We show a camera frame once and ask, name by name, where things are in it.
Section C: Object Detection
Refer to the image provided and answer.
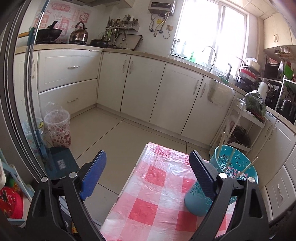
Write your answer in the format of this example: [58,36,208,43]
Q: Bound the black pan on shelf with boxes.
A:
[229,126,251,148]

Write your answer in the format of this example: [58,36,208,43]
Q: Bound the blue dustpan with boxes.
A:
[45,147,80,180]

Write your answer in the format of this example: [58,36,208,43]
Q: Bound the upper wall cabinet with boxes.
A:
[263,13,295,49]

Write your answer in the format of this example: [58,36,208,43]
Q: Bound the bag of green vegetables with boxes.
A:
[244,90,266,118]

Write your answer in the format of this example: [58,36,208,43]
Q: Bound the blue perforated plastic basket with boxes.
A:
[185,145,258,216]

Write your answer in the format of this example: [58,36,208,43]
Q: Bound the wall utensil rack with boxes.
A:
[103,15,139,49]

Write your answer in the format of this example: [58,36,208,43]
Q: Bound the stacked dishes and pots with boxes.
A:
[235,57,260,92]

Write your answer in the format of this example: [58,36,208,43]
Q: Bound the white shelf rack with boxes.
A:
[209,98,266,155]

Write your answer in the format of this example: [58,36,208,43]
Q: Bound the floral patterned trash bin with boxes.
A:
[44,109,71,148]

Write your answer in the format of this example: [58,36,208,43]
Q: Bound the wall water heater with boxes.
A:
[147,0,176,16]

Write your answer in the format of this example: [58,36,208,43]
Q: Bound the black wok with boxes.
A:
[36,20,62,44]

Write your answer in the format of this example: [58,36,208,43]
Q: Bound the black frying pan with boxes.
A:
[90,39,109,48]

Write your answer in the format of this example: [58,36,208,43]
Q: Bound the white thermos jug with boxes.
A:
[258,78,271,100]

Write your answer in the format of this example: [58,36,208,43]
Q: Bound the chrome sink faucet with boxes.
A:
[207,46,217,73]

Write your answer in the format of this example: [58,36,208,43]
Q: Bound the copper kettle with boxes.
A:
[69,21,88,45]

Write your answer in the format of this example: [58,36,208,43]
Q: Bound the red white checkered tablecloth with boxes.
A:
[99,141,236,241]

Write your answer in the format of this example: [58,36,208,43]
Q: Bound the white kitchen cabinets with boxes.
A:
[14,44,295,219]

